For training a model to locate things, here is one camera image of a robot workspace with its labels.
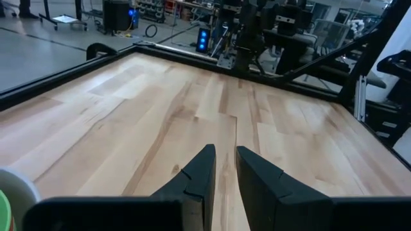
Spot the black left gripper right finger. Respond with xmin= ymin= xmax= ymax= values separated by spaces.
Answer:
xmin=236 ymin=146 xmax=411 ymax=231

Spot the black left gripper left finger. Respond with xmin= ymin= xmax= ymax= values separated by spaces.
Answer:
xmin=22 ymin=143 xmax=216 ymax=231

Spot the white ribbed bowl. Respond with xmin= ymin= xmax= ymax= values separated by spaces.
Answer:
xmin=0 ymin=166 xmax=42 ymax=231

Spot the green plastic bowl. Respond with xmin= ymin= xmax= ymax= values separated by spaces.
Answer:
xmin=0 ymin=189 xmax=13 ymax=231

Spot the shelf with bins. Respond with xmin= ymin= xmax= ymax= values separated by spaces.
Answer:
xmin=137 ymin=0 xmax=168 ymax=23

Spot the silver aluminium strip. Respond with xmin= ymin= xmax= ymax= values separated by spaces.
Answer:
xmin=353 ymin=74 xmax=368 ymax=123

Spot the computer tower with blue lights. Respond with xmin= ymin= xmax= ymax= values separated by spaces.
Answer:
xmin=195 ymin=27 xmax=211 ymax=55

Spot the grey desk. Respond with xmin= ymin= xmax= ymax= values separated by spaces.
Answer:
xmin=263 ymin=28 xmax=389 ymax=90

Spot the grey mesh chair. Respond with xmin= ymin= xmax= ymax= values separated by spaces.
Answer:
xmin=312 ymin=18 xmax=351 ymax=49

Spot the black computer tower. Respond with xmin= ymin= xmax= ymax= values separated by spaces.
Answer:
xmin=102 ymin=0 xmax=140 ymax=33

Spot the white robot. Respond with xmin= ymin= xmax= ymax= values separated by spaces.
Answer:
xmin=347 ymin=19 xmax=366 ymax=33

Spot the white wheeled platform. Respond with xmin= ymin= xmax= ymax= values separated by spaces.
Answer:
xmin=38 ymin=13 xmax=89 ymax=32

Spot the person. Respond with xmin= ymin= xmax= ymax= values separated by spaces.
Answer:
xmin=17 ymin=0 xmax=42 ymax=19

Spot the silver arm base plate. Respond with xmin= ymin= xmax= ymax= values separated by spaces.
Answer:
xmin=216 ymin=53 xmax=238 ymax=70

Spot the black cable coil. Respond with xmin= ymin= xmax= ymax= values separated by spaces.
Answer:
xmin=144 ymin=23 xmax=159 ymax=39

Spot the black frame handle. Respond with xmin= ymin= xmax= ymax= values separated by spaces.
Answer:
xmin=85 ymin=42 xmax=119 ymax=62

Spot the black aluminium table frame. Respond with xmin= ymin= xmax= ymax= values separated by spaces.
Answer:
xmin=0 ymin=0 xmax=411 ymax=171

